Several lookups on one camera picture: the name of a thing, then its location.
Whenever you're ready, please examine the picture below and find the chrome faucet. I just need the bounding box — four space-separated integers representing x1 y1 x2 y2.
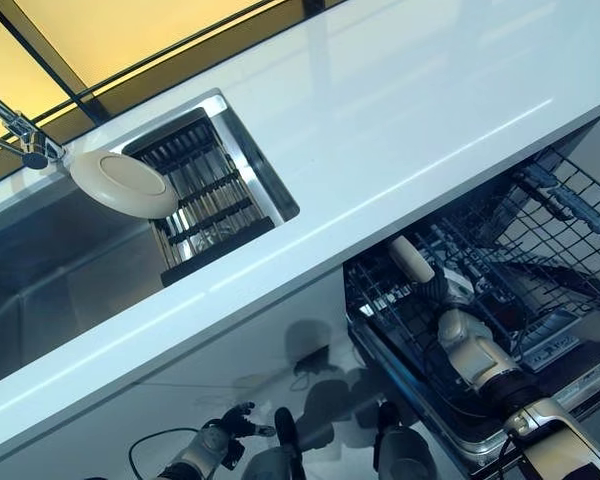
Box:
0 82 66 171

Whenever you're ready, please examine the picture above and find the white round plate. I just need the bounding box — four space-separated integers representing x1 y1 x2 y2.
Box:
68 149 180 220
388 235 436 286

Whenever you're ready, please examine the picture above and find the stainless steel sink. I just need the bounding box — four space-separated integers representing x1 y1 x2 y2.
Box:
0 87 301 391

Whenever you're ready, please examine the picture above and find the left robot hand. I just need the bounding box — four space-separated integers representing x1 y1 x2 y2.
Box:
210 399 277 456

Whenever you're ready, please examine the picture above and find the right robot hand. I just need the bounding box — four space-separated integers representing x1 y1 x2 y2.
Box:
412 269 455 321

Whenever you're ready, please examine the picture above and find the yellow window with dark frame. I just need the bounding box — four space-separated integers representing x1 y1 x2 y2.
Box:
0 0 351 191

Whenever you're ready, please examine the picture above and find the black roll-up sink rack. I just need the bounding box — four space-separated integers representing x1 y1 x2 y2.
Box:
122 107 281 289

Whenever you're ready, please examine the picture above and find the built-in dishwasher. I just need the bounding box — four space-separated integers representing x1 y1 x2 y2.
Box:
343 102 600 476

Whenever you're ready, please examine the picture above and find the gray wire dish rack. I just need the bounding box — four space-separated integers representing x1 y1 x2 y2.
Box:
343 144 600 381

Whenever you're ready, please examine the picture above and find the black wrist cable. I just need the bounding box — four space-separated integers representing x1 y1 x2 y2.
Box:
128 427 201 480

